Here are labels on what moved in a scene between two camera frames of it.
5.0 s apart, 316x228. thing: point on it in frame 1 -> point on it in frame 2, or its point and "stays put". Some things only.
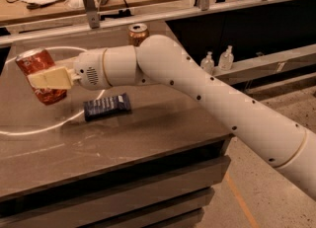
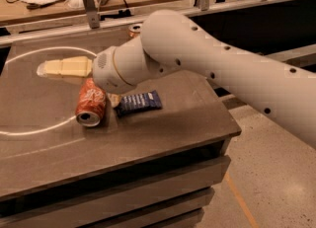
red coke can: [36, 60] -> [91, 104]
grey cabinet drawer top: [122, 198] stays put
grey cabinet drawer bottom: [184, 220] stays put
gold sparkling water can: [137, 33] stays put
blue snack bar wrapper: [107, 107] -> [138, 103]
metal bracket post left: [92, 12] stays put
